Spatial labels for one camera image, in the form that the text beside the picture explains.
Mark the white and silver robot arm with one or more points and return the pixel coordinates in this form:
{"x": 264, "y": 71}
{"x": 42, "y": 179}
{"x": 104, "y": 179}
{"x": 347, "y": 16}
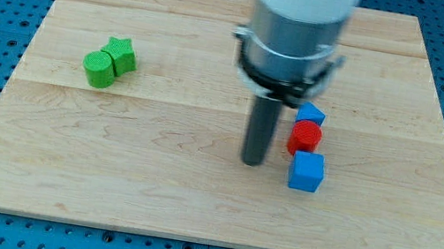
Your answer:
{"x": 287, "y": 49}

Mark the green star block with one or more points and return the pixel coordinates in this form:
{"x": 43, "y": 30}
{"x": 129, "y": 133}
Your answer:
{"x": 122, "y": 54}

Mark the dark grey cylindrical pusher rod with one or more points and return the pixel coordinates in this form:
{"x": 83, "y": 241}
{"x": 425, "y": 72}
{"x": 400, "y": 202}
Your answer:
{"x": 260, "y": 130}

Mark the light wooden board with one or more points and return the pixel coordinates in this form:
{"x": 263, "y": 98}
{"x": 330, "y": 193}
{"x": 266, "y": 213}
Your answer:
{"x": 157, "y": 153}

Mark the red cylinder block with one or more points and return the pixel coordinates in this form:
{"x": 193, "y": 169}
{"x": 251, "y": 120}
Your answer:
{"x": 305, "y": 136}

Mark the blue triangle block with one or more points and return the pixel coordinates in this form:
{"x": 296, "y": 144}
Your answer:
{"x": 309, "y": 112}

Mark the blue cube block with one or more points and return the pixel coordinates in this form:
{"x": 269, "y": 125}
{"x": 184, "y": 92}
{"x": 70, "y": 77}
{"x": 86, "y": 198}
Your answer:
{"x": 306, "y": 171}

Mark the green cylinder block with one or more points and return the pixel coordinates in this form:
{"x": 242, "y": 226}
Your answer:
{"x": 99, "y": 69}

